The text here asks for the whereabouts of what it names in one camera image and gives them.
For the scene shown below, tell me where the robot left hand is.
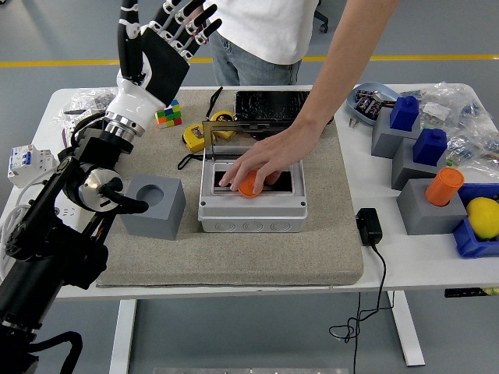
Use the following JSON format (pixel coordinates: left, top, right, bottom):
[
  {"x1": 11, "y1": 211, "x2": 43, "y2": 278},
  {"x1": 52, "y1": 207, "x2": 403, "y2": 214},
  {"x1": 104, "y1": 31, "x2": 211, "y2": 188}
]
[{"x1": 104, "y1": 0, "x2": 224, "y2": 128}]

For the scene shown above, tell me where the person's left hand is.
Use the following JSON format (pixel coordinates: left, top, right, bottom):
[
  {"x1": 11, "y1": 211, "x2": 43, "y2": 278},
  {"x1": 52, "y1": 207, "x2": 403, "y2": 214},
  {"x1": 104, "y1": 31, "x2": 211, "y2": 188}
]
[{"x1": 218, "y1": 116, "x2": 327, "y2": 195}]

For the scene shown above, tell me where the orange cylinder battery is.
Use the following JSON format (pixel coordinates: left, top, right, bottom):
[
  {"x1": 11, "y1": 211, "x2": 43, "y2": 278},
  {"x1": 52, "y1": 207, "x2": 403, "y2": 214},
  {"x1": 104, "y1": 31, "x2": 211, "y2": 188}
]
[
  {"x1": 424, "y1": 167, "x2": 465, "y2": 206},
  {"x1": 237, "y1": 170, "x2": 266, "y2": 199}
]

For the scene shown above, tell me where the smoky transparent box lid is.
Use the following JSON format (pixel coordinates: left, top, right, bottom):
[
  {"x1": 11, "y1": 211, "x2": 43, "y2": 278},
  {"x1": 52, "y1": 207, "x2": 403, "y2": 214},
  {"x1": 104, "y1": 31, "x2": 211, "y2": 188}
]
[{"x1": 201, "y1": 119, "x2": 307, "y2": 161}]

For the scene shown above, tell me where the grey electrical junction box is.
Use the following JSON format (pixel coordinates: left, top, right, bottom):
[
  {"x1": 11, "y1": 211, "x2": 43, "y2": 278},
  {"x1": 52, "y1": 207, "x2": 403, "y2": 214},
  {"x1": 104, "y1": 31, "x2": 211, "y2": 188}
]
[{"x1": 197, "y1": 143, "x2": 309, "y2": 234}]

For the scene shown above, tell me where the large colourful puzzle cube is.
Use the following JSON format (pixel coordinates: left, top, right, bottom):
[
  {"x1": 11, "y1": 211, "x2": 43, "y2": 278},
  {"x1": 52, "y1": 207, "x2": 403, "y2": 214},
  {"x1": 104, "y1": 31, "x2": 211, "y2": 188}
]
[{"x1": 154, "y1": 99, "x2": 183, "y2": 129}]

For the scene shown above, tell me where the clear bag of screws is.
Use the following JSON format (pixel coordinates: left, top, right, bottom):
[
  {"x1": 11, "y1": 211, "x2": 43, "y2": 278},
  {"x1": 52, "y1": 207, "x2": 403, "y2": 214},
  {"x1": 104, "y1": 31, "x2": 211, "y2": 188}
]
[{"x1": 52, "y1": 86, "x2": 120, "y2": 122}]

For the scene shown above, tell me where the black textured tray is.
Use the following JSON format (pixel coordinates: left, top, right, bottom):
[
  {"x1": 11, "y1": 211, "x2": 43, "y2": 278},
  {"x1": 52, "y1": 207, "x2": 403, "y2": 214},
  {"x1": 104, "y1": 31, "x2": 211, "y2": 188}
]
[{"x1": 233, "y1": 90, "x2": 336, "y2": 136}]

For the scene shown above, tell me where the yellow tape measure 5m label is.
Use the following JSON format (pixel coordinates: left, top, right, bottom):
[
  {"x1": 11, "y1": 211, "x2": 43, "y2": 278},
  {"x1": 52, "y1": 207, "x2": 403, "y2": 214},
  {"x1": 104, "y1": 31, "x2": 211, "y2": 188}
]
[{"x1": 205, "y1": 86, "x2": 238, "y2": 137}]

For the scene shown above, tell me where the yellow tape measure picture label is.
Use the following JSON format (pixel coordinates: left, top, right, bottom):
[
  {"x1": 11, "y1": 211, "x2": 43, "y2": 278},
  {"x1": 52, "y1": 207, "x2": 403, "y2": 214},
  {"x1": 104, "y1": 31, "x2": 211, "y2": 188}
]
[{"x1": 177, "y1": 123, "x2": 207, "y2": 171}]

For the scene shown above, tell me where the light blue bowl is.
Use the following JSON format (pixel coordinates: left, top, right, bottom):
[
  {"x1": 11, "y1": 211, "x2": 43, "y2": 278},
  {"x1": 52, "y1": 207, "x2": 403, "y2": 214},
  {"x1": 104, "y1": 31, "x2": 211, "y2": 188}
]
[{"x1": 345, "y1": 81, "x2": 402, "y2": 128}]

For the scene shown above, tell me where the purple foil packet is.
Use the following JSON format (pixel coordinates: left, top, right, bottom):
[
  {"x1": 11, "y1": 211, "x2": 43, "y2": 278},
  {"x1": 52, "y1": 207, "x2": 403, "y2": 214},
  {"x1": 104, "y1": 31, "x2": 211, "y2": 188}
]
[
  {"x1": 355, "y1": 89, "x2": 373, "y2": 112},
  {"x1": 366, "y1": 97, "x2": 385, "y2": 118}
]

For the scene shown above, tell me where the grey cube holder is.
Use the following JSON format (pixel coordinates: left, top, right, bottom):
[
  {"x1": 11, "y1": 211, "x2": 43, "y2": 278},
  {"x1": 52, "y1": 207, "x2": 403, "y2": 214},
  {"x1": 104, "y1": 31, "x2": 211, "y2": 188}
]
[
  {"x1": 119, "y1": 174, "x2": 187, "y2": 242},
  {"x1": 396, "y1": 178, "x2": 469, "y2": 236},
  {"x1": 370, "y1": 107, "x2": 422, "y2": 160},
  {"x1": 391, "y1": 138, "x2": 449, "y2": 192}
]

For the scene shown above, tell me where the beige fabric mat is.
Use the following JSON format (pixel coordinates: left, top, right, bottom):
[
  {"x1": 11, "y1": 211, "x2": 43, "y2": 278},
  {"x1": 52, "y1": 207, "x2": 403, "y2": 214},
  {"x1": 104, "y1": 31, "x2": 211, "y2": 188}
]
[{"x1": 89, "y1": 87, "x2": 366, "y2": 289}]

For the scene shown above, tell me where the silver metal piece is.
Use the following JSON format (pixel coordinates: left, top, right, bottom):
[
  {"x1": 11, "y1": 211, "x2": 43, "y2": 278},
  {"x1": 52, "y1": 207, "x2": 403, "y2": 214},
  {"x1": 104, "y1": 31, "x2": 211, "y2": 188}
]
[{"x1": 372, "y1": 90, "x2": 398, "y2": 108}]

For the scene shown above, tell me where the black power adapter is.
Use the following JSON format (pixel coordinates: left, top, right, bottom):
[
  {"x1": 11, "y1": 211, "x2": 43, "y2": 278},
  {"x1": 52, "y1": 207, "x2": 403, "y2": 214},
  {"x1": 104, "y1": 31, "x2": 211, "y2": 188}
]
[{"x1": 356, "y1": 207, "x2": 384, "y2": 246}]

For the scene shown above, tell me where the white circuit breaker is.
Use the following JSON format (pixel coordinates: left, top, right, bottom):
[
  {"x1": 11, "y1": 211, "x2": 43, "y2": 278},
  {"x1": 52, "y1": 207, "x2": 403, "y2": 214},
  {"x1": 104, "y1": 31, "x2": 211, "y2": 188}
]
[{"x1": 6, "y1": 143, "x2": 58, "y2": 189}]

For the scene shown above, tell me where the blue block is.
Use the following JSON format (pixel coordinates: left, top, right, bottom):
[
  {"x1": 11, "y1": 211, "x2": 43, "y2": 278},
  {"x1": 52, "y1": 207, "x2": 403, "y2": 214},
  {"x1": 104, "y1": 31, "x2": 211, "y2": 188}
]
[
  {"x1": 389, "y1": 96, "x2": 421, "y2": 132},
  {"x1": 412, "y1": 128, "x2": 448, "y2": 167}
]

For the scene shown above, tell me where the clear bag of parts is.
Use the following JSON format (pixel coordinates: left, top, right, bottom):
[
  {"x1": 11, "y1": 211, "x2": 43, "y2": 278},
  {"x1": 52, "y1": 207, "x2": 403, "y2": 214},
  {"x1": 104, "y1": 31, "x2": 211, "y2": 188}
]
[
  {"x1": 444, "y1": 124, "x2": 499, "y2": 169},
  {"x1": 400, "y1": 80, "x2": 490, "y2": 129}
]

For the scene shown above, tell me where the blue storage bin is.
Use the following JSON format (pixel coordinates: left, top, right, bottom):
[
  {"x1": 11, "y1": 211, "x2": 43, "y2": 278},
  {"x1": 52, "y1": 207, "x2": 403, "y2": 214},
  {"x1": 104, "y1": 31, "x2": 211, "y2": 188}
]
[{"x1": 451, "y1": 183, "x2": 499, "y2": 259}]

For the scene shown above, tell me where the yellow lemon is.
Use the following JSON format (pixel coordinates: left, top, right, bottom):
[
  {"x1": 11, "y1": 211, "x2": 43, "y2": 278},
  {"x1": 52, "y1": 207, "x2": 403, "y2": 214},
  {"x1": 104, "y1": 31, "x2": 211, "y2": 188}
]
[{"x1": 466, "y1": 196, "x2": 499, "y2": 241}]

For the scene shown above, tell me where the white table leg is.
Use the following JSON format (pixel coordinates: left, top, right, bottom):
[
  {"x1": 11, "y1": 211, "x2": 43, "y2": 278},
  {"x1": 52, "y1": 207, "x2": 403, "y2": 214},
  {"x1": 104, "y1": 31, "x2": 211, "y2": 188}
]
[
  {"x1": 387, "y1": 290, "x2": 426, "y2": 367},
  {"x1": 108, "y1": 298, "x2": 137, "y2": 374}
]

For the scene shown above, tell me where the black desk control panel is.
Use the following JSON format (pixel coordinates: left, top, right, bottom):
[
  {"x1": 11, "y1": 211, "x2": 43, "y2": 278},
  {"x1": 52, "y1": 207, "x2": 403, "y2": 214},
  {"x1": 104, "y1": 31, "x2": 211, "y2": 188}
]
[{"x1": 444, "y1": 287, "x2": 499, "y2": 299}]

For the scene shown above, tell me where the black adapter cable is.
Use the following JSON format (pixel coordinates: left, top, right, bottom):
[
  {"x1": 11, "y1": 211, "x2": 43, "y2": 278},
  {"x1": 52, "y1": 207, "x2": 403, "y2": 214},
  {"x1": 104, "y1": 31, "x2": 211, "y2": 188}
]
[{"x1": 329, "y1": 242, "x2": 397, "y2": 374}]

